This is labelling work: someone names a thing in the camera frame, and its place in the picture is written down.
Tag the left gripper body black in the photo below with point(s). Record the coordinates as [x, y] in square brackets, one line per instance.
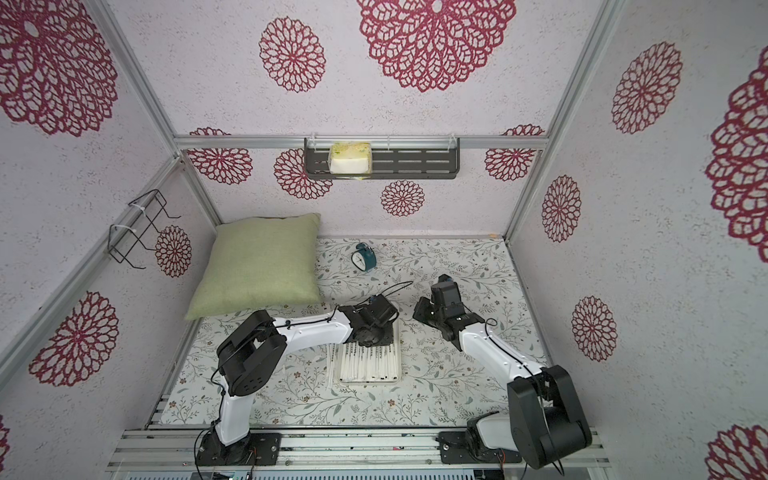
[382, 335]

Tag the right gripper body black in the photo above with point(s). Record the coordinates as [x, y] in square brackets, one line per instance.
[429, 312]

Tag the straw pile short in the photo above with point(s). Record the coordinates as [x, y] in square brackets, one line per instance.
[359, 364]

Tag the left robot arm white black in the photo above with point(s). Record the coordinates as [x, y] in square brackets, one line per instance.
[248, 357]

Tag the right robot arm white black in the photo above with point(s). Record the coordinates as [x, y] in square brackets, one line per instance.
[544, 421]

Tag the white storage tray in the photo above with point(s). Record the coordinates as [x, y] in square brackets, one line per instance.
[355, 383]

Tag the wrapped straw left pile edge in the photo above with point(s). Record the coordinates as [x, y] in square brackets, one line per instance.
[331, 352]

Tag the teal alarm clock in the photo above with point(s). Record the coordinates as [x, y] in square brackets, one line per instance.
[363, 257]

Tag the green pillow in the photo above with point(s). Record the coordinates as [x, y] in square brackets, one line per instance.
[259, 262]

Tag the yellow sponge block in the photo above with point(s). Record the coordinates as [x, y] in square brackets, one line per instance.
[350, 158]

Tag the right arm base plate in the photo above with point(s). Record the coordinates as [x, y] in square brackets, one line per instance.
[462, 447]

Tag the dark metal wall shelf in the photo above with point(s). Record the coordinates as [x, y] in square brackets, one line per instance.
[420, 161]

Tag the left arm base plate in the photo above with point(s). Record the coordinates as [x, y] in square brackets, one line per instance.
[252, 450]

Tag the black wire wall rack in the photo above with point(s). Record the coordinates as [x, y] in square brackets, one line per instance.
[144, 212]

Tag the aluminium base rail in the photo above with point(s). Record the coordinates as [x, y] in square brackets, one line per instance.
[298, 449]

